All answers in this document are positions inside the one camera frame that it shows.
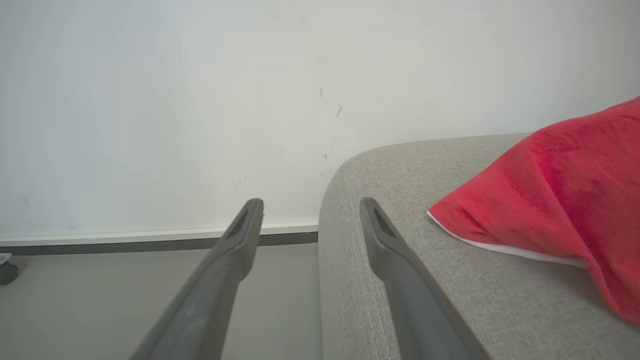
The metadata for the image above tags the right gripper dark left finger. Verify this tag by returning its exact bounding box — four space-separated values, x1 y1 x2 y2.
129 198 265 360

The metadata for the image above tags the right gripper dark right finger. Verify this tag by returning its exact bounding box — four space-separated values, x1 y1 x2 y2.
359 197 493 360

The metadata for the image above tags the red white garment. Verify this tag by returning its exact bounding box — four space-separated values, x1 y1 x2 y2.
426 96 640 326

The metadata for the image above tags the grey fabric sofa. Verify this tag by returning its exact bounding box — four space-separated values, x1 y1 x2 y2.
318 132 640 360

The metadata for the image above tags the white and black baseboard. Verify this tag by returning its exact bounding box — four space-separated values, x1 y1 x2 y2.
0 222 319 256

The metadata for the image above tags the black caster wheel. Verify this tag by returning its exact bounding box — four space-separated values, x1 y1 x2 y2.
0 262 20 286

